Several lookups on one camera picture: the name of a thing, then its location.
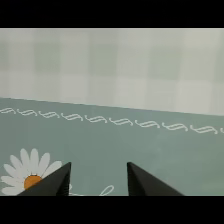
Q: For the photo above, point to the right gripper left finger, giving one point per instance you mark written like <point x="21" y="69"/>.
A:
<point x="55" y="184"/>

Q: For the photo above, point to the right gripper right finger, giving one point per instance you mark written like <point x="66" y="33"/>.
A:
<point x="143" y="183"/>

